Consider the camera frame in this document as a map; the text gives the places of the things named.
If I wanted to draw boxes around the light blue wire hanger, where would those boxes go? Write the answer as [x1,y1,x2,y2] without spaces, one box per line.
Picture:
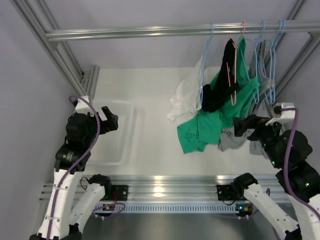
[196,22,215,110]

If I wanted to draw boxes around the pink wire hanger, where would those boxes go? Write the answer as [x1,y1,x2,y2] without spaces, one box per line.
[230,20,247,106]

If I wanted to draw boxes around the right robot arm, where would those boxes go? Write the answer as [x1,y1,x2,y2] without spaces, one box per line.
[230,114,320,240]

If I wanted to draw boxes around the grey tank top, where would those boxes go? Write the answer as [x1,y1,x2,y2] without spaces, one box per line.
[217,42,276,160]

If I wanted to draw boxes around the aluminium frame strut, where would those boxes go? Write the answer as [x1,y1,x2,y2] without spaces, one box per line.
[275,0,320,106]
[10,0,100,99]

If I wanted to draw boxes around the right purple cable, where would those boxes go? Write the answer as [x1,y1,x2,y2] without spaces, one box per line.
[279,107,320,221]

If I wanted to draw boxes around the blue hanger under grey top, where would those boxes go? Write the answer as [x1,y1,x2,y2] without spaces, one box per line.
[254,20,275,105]

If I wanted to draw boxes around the right aluminium frame strut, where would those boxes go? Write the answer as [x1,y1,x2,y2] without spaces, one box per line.
[275,0,320,106]

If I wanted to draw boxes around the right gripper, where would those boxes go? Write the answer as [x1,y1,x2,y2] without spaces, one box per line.
[232,114,286,168]

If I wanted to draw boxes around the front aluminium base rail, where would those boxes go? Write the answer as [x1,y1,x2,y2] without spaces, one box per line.
[39,174,290,204]

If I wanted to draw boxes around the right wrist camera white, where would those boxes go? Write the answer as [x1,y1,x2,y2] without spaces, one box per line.
[265,102,295,126]

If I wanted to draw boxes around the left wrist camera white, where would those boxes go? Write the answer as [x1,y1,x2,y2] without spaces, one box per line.
[74,95,99,121]

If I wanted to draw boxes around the white plastic basket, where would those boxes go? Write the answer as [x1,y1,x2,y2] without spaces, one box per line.
[87,99,136,167]

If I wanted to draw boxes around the white tank top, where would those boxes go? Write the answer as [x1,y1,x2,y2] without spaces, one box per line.
[166,57,203,122]

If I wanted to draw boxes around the grey slotted cable duct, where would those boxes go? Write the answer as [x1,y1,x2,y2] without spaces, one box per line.
[93,203,253,214]

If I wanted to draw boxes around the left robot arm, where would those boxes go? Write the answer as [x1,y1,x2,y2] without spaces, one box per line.
[30,106,119,240]

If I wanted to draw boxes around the black tank top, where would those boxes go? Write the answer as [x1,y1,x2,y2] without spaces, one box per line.
[202,38,240,113]

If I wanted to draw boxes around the green tank top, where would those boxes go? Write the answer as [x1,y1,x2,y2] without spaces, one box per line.
[177,39,260,154]

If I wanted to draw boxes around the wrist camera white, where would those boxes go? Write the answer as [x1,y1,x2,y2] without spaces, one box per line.
[265,102,295,126]
[74,95,99,121]

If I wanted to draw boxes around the left aluminium frame strut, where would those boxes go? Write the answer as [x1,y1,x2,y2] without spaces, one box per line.
[10,0,100,99]

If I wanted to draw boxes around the aluminium hanging rail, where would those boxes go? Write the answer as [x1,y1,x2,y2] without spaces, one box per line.
[45,20,320,43]

